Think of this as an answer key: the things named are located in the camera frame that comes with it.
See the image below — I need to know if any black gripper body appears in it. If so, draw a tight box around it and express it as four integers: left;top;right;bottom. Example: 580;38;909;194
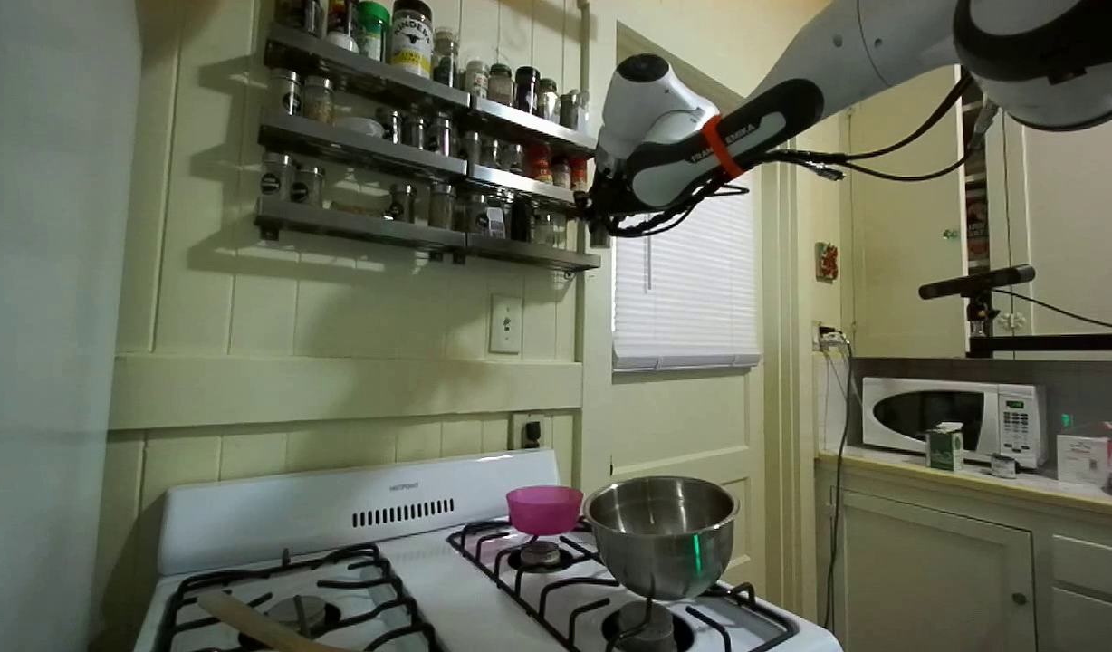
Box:
584;172;631;244

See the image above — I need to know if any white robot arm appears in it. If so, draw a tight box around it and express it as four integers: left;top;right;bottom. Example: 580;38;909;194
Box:
580;0;1112;236

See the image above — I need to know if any middle metal spice shelf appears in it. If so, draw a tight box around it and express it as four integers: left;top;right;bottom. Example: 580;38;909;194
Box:
258;115;576;211

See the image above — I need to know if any metal spice shelf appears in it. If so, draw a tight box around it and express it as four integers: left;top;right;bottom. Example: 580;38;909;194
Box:
258;115;576;211
252;201;598;272
263;27;592;156

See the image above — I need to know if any bottom metal spice shelf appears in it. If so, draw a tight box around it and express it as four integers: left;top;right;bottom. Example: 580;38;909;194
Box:
252;201;598;272

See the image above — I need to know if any top metal spice shelf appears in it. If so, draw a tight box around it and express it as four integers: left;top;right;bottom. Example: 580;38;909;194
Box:
263;27;592;156

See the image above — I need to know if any white window blind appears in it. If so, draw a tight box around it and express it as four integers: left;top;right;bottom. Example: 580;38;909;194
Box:
613;189;759;374

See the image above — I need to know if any large white spice jar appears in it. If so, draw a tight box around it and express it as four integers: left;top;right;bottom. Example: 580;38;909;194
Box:
387;0;434;75

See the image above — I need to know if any pink plastic bowl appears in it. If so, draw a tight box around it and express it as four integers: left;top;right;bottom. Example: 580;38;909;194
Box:
505;486;580;537

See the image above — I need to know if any stainless steel bowl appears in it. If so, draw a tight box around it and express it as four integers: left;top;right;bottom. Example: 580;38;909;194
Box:
584;476;736;601

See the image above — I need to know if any small green box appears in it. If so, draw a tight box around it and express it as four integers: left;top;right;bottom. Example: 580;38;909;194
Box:
928;421;964;470

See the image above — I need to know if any white microwave oven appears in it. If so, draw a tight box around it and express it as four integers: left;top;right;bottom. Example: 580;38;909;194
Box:
863;378;1048;470

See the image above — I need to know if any cream kitchen cabinet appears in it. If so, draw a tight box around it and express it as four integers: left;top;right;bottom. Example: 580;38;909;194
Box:
817;454;1112;652

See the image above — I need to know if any wooden spoon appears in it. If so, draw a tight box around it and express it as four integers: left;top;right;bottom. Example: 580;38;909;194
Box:
194;590;339;652

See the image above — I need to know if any white light switch plate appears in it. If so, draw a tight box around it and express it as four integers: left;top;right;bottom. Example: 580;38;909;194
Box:
489;297;521;354

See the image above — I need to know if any black wall outlet plug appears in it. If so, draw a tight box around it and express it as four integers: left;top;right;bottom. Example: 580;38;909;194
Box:
516;421;544;448

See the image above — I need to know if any black camera stand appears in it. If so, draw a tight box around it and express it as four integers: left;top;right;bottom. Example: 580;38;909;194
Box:
970;125;1112;359

